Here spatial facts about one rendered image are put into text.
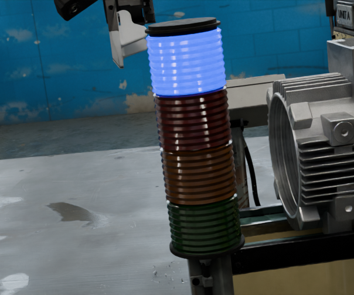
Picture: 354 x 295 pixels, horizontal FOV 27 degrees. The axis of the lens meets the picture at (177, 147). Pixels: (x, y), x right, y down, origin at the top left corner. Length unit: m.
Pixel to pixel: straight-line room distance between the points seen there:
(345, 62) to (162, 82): 0.38
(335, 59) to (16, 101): 6.09
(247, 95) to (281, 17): 5.41
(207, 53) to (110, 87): 6.13
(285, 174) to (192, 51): 0.47
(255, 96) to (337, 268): 0.30
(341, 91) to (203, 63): 0.36
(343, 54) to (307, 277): 0.27
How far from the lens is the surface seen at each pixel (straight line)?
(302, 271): 0.91
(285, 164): 1.00
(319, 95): 0.89
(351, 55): 0.88
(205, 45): 0.56
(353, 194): 0.86
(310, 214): 0.88
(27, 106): 6.91
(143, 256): 1.24
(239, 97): 1.09
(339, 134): 0.84
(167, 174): 0.59
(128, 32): 1.16
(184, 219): 0.59
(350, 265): 0.92
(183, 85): 0.56
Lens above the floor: 1.26
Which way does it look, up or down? 14 degrees down
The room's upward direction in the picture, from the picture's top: 7 degrees counter-clockwise
